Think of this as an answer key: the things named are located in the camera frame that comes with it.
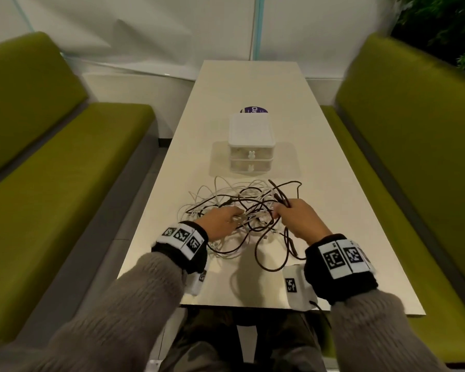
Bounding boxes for person's left hand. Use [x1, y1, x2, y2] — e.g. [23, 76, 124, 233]
[193, 206, 245, 243]

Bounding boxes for person's left forearm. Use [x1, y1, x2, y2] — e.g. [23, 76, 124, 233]
[0, 251, 187, 372]

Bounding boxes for beige table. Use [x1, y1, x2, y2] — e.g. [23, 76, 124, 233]
[118, 60, 427, 317]

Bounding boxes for person's right hand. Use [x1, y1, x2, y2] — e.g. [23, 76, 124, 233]
[272, 198, 333, 246]

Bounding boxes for black cables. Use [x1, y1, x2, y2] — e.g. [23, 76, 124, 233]
[254, 179, 307, 273]

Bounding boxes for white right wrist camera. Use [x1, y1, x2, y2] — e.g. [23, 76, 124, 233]
[282, 263, 318, 313]

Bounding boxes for person's camouflage trousers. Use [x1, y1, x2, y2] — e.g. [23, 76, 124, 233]
[159, 307, 334, 372]

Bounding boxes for black left marker wristband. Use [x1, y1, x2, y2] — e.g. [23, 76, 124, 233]
[151, 221, 210, 275]

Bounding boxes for green leafy plant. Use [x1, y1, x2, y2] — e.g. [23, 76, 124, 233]
[391, 0, 465, 78]

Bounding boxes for light blue vertical strip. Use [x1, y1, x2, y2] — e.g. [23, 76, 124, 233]
[252, 0, 265, 61]

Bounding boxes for black right marker wristband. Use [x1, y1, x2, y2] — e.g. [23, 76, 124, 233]
[304, 234, 379, 305]

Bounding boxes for white drawer box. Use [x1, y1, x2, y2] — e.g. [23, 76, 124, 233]
[227, 113, 276, 176]

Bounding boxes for green bench sofa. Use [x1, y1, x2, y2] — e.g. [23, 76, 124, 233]
[320, 33, 465, 363]
[0, 31, 156, 345]

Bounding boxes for black marker wristband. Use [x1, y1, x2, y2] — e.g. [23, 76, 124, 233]
[151, 221, 210, 275]
[304, 234, 379, 305]

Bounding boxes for tangle of white cables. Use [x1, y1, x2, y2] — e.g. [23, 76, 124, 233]
[180, 176, 307, 272]

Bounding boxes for person's right forearm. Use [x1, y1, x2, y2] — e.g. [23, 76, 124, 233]
[327, 288, 450, 372]

